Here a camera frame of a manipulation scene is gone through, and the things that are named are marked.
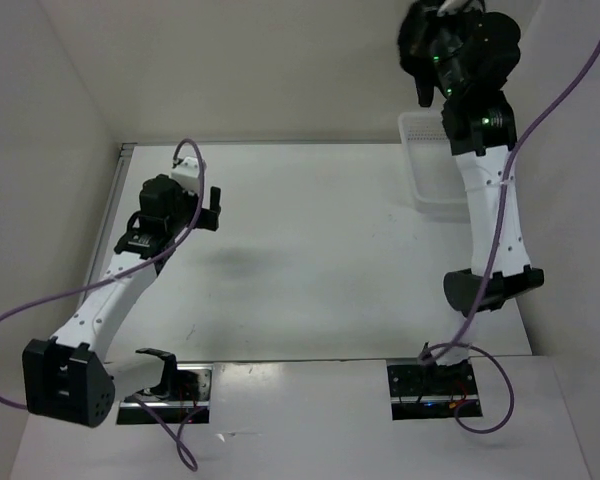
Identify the black shorts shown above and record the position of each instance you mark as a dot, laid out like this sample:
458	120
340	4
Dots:
415	36

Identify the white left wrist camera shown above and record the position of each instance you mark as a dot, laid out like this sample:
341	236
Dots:
187	172

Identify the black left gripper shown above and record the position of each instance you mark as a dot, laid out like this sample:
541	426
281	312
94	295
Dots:
208	219

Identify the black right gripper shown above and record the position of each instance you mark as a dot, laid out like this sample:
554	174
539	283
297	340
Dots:
464	25

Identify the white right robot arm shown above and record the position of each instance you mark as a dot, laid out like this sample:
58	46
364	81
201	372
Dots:
482	133

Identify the white plastic basket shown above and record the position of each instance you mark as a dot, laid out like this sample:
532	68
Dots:
436	183

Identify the aluminium frame rail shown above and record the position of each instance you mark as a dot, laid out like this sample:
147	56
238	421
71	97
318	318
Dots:
99	252

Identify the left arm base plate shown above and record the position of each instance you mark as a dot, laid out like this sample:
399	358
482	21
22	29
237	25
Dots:
188	392

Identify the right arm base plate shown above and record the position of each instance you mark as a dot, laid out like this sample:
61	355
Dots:
435	392

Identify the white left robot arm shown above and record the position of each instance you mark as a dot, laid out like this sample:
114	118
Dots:
65	376

